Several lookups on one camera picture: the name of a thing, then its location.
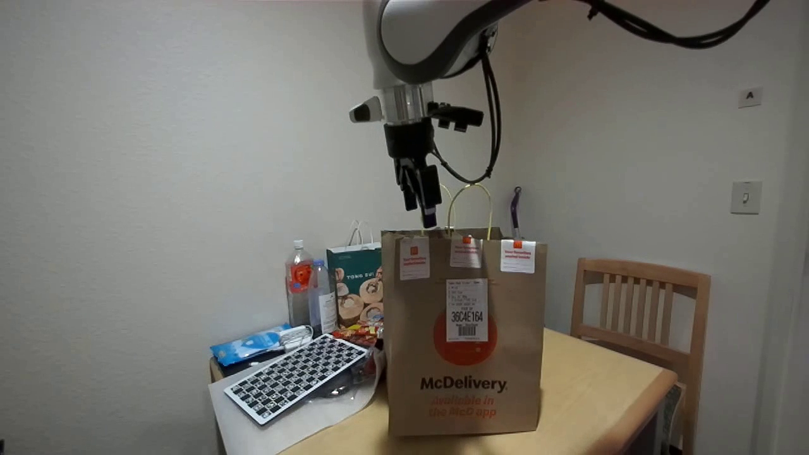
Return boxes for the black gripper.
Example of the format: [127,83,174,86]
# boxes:
[382,122,445,230]

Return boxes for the brown paper delivery bag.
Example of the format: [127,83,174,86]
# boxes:
[378,181,550,440]

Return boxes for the green printed gift bag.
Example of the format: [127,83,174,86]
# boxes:
[325,240,386,332]

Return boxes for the clear bottle white label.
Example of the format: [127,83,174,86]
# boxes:
[311,260,339,337]

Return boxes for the red labelled water bottle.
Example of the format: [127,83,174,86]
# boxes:
[282,237,316,332]

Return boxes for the red snack packet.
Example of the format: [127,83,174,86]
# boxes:
[332,323,386,351]

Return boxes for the small white packet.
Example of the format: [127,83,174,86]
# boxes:
[276,323,314,351]

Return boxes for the blue tissue packet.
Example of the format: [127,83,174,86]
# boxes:
[210,326,294,370]

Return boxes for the wooden chair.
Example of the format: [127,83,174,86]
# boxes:
[569,256,713,455]

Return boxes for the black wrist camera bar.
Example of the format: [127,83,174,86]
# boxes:
[428,100,488,134]

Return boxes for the dark purple strap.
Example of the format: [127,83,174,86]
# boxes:
[509,186,524,235]

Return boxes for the white light switch plate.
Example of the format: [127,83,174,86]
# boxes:
[728,181,764,217]

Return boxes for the small white wall plate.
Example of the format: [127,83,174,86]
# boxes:
[737,83,765,112]

